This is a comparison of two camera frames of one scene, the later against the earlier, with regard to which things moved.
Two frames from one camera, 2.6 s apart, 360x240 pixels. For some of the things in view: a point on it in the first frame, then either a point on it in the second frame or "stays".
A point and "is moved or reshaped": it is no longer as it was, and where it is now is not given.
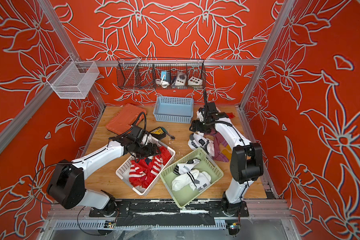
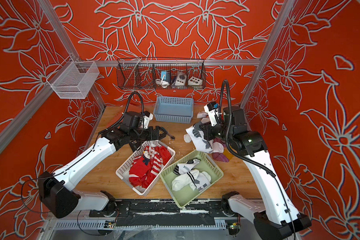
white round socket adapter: [181, 79] stays
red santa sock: [141, 164] is moved or reshaped
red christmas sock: [165, 154] stays
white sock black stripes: [185, 180] stays
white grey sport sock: [197, 140] is moved or reshaped
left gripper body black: [145, 150] → [142, 134]
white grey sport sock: [185, 167] stays
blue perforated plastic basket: [174, 109] stays
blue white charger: [167, 76] stays
